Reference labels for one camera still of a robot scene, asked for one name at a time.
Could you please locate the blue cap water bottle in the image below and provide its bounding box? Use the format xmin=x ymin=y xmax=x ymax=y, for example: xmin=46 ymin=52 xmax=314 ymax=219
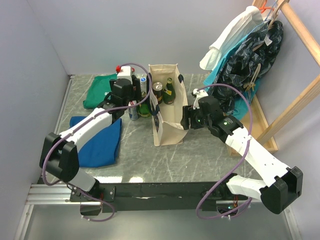
xmin=140 ymin=77 xmax=147 ymax=94

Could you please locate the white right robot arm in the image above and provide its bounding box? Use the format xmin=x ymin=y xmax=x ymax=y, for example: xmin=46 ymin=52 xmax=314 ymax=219
xmin=181 ymin=89 xmax=303 ymax=214

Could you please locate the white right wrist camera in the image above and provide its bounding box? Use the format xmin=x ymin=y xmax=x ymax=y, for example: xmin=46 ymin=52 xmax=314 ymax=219
xmin=192 ymin=88 xmax=208 ymax=110

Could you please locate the wooden clothes rack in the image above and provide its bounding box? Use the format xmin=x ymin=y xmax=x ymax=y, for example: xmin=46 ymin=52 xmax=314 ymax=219
xmin=252 ymin=0 xmax=320 ymax=157

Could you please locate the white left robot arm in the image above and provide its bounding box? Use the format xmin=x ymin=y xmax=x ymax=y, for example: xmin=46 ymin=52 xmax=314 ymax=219
xmin=39 ymin=75 xmax=142 ymax=201

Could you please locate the dark patterned hanging shirt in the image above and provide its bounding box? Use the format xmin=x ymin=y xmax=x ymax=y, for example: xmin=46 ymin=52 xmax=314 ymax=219
xmin=203 ymin=20 xmax=284 ymax=103

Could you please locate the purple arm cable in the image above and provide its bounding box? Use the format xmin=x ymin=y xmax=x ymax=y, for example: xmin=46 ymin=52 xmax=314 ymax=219
xmin=195 ymin=83 xmax=254 ymax=221
xmin=41 ymin=62 xmax=153 ymax=223

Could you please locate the aluminium frame rail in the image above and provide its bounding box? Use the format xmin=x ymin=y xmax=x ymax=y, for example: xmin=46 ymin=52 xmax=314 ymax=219
xmin=13 ymin=74 xmax=101 ymax=240

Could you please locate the orange plastic hanger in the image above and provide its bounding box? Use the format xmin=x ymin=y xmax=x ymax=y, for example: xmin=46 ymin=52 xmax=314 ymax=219
xmin=259 ymin=0 xmax=273 ymax=14

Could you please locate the red top beverage can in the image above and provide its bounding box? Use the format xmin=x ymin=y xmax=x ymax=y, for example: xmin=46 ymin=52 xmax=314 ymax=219
xmin=128 ymin=100 xmax=139 ymax=121

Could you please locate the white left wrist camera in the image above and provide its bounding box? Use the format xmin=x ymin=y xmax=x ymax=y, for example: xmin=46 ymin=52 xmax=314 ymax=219
xmin=115 ymin=65 xmax=133 ymax=82

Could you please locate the white hanging shirt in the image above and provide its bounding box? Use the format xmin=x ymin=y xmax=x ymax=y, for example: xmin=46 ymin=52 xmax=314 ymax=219
xmin=199 ymin=6 xmax=263 ymax=71

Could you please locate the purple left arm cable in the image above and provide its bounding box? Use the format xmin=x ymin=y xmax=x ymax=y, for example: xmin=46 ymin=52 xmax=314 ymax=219
xmin=41 ymin=62 xmax=153 ymax=223

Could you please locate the silver top beverage can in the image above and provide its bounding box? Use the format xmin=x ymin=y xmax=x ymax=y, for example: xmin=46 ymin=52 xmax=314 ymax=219
xmin=152 ymin=82 xmax=163 ymax=104

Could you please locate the folded blue cloth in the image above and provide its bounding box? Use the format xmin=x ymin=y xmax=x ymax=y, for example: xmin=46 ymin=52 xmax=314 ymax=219
xmin=78 ymin=119 xmax=122 ymax=168

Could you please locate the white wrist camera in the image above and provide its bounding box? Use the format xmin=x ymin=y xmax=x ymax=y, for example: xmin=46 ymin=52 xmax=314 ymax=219
xmin=192 ymin=88 xmax=208 ymax=110
xmin=115 ymin=65 xmax=133 ymax=82

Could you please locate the beige canvas tote bag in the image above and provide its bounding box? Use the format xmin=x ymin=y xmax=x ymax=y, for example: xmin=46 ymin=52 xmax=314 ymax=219
xmin=149 ymin=64 xmax=188 ymax=147

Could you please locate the green glass bottle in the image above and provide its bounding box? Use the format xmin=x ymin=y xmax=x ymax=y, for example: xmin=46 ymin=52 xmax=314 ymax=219
xmin=162 ymin=77 xmax=176 ymax=105
xmin=138 ymin=99 xmax=151 ymax=118

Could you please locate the teal hanging shirt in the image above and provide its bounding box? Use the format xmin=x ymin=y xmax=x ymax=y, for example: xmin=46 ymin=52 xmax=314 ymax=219
xmin=203 ymin=35 xmax=253 ymax=120

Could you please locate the folded green t-shirt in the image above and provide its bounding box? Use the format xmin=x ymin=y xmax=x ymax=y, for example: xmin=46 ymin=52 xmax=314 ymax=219
xmin=83 ymin=73 xmax=117 ymax=109

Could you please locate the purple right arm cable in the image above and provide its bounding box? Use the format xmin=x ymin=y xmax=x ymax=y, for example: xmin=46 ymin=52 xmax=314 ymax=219
xmin=195 ymin=83 xmax=254 ymax=221

